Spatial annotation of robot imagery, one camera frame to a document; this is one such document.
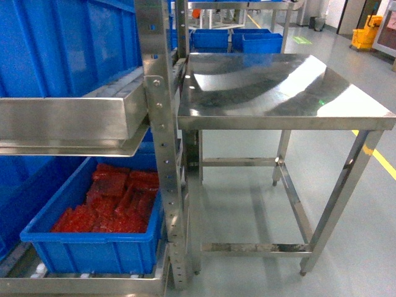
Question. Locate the stainless steel shelf rack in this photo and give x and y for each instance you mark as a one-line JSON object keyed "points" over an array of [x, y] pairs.
{"points": [[113, 120]]}

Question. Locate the red parts in bin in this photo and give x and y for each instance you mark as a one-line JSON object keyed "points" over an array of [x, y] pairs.
{"points": [[120, 200]]}

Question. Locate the blue bin with red parts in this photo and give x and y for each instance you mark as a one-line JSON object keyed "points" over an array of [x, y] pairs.
{"points": [[132, 253]]}

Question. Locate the stainless steel small table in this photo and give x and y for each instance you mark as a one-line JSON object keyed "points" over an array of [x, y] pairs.
{"points": [[284, 92]]}

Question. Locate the large blue upper crate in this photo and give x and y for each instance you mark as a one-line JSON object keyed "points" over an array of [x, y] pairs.
{"points": [[66, 48]]}

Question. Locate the yellow mop bucket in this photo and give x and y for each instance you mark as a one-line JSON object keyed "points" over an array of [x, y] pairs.
{"points": [[363, 39]]}

